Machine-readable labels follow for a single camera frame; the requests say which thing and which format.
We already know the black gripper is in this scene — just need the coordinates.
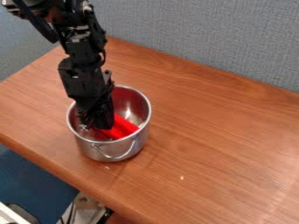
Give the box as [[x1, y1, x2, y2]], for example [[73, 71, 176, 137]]
[[59, 58, 115, 130]]

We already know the metal table leg bracket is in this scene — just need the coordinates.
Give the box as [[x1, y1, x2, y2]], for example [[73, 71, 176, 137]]
[[56, 192, 111, 224]]

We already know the stainless steel pot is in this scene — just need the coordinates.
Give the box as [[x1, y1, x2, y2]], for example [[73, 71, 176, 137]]
[[67, 85, 152, 162]]

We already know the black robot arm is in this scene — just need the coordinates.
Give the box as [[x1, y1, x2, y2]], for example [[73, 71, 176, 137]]
[[0, 0, 115, 130]]

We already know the red rectangular block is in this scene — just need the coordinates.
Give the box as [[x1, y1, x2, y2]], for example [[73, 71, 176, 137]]
[[101, 114, 139, 140]]

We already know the white object at corner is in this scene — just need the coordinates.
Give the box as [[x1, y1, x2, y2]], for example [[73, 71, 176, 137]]
[[0, 202, 31, 224]]

